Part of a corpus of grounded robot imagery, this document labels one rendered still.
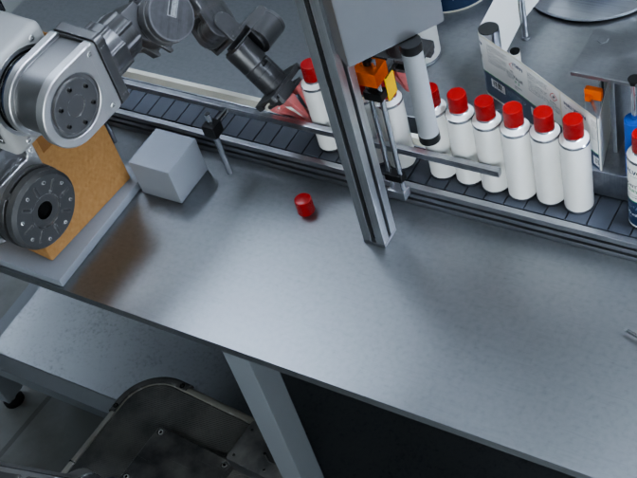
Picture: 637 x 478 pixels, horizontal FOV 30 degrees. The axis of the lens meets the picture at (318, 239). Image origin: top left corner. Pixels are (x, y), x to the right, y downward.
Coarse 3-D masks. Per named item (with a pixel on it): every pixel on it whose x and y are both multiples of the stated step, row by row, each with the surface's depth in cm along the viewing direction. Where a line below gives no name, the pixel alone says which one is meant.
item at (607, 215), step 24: (144, 96) 252; (192, 120) 243; (240, 120) 240; (264, 144) 234; (288, 144) 233; (312, 144) 231; (384, 168) 222; (456, 192) 214; (480, 192) 213; (504, 192) 212; (552, 216) 206; (576, 216) 205; (600, 216) 203; (624, 216) 202
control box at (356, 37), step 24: (336, 0) 171; (360, 0) 173; (384, 0) 175; (408, 0) 177; (432, 0) 179; (336, 24) 174; (360, 24) 176; (384, 24) 178; (408, 24) 180; (432, 24) 182; (336, 48) 182; (360, 48) 179; (384, 48) 181
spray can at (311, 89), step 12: (312, 72) 214; (300, 84) 218; (312, 84) 216; (312, 96) 217; (312, 108) 220; (324, 108) 220; (312, 120) 224; (324, 120) 222; (324, 144) 227; (336, 144) 227
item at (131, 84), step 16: (128, 80) 243; (160, 96) 240; (176, 96) 237; (192, 96) 235; (240, 112) 230; (256, 112) 228; (304, 128) 223; (320, 128) 221; (400, 144) 214; (432, 160) 211; (448, 160) 209; (464, 160) 208; (496, 176) 205
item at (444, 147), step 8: (432, 88) 203; (432, 96) 203; (440, 104) 206; (440, 112) 205; (440, 120) 206; (440, 128) 207; (440, 144) 210; (448, 144) 211; (440, 152) 212; (448, 152) 212; (432, 168) 216; (440, 168) 215; (448, 168) 215; (440, 176) 216; (448, 176) 216
